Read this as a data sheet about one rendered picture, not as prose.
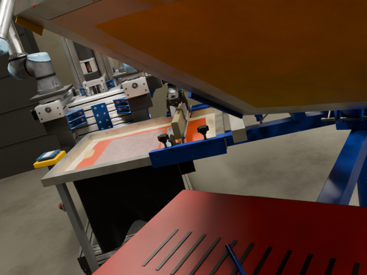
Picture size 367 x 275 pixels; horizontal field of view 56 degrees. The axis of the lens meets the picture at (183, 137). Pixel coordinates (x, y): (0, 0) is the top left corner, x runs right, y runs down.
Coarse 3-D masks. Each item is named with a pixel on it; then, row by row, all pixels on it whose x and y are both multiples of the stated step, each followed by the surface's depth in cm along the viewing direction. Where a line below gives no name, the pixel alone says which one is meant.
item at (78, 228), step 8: (64, 152) 191; (40, 160) 185; (48, 160) 181; (56, 160) 181; (48, 168) 187; (56, 184) 190; (64, 184) 192; (64, 192) 191; (64, 200) 193; (72, 200) 197; (64, 208) 195; (72, 208) 195; (72, 216) 196; (72, 224) 198; (80, 224) 200; (80, 232) 200; (80, 240) 202; (88, 240) 206; (88, 248) 204; (88, 256) 205; (88, 264) 207; (96, 264) 209
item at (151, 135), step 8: (200, 120) 179; (160, 128) 184; (192, 128) 169; (128, 136) 184; (136, 136) 181; (144, 136) 177; (152, 136) 173; (96, 144) 186; (104, 144) 182; (112, 144) 179; (120, 144) 175; (128, 144) 171; (136, 144) 168; (96, 152) 172
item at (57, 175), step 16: (192, 112) 186; (208, 112) 186; (112, 128) 196; (128, 128) 192; (144, 128) 192; (224, 128) 156; (80, 144) 181; (64, 160) 161; (128, 160) 139; (144, 160) 138; (48, 176) 146; (64, 176) 143; (80, 176) 143
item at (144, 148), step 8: (192, 136) 158; (200, 136) 155; (144, 144) 165; (152, 144) 162; (160, 144) 159; (104, 152) 169; (112, 152) 166; (120, 152) 163; (128, 152) 160; (136, 152) 157; (144, 152) 154; (88, 160) 163; (96, 160) 160; (104, 160) 157; (112, 160) 155
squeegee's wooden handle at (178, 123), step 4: (180, 104) 170; (180, 108) 162; (176, 112) 156; (180, 112) 155; (176, 116) 149; (180, 116) 151; (184, 116) 163; (176, 120) 143; (180, 120) 149; (184, 120) 160; (172, 124) 141; (176, 124) 141; (180, 124) 146; (184, 124) 158; (172, 128) 142; (176, 128) 142; (180, 128) 144; (176, 132) 142; (180, 132) 142; (176, 136) 143; (180, 136) 143
